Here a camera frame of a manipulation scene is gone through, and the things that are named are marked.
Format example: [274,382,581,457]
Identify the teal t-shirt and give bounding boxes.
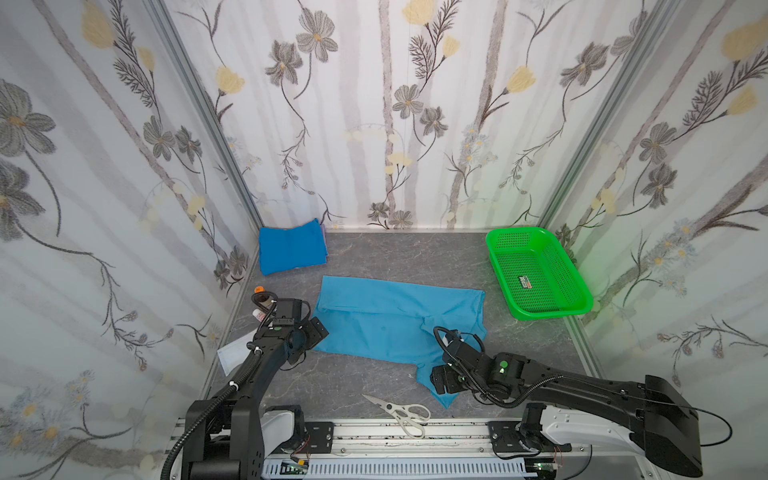
[315,276,487,408]

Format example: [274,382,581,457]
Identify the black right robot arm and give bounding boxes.
[431,326,705,478]

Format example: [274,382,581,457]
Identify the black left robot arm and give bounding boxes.
[160,291,328,479]

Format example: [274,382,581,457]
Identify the white paper sheet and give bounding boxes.
[217,330,256,375]

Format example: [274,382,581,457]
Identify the folded blue t-shirt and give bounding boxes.
[259,219,328,276]

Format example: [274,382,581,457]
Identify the green plastic basket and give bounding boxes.
[485,227,594,321]

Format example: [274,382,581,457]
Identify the white handled scissors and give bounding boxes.
[363,394,431,438]

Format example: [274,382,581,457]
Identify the black rail bracket right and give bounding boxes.
[487,420,528,456]

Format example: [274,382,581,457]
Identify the black rail bracket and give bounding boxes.
[297,421,335,455]
[487,420,528,456]

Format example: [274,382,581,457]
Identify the black rail bracket left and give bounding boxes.
[297,421,335,455]

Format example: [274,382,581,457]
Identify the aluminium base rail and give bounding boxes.
[260,411,653,479]

